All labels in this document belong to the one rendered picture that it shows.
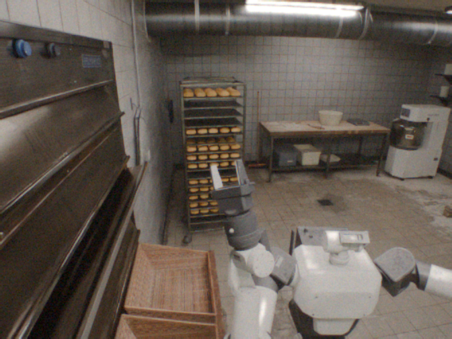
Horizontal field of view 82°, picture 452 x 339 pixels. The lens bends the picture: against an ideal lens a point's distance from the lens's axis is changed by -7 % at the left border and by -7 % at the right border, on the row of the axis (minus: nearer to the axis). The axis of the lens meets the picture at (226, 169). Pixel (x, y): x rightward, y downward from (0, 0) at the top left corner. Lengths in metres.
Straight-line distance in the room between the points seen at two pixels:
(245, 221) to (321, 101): 5.12
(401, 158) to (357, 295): 4.82
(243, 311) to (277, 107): 4.86
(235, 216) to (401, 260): 0.59
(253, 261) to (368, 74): 5.64
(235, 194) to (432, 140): 5.40
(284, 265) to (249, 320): 0.24
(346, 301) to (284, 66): 4.75
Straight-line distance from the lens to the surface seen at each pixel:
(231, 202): 0.69
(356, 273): 0.97
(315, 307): 0.97
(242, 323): 0.77
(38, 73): 0.97
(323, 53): 5.65
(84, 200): 1.16
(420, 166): 5.94
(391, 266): 1.05
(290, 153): 4.96
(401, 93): 6.63
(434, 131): 5.89
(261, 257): 0.70
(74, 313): 0.86
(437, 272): 1.08
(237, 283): 0.78
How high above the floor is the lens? 2.00
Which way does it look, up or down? 22 degrees down
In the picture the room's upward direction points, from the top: straight up
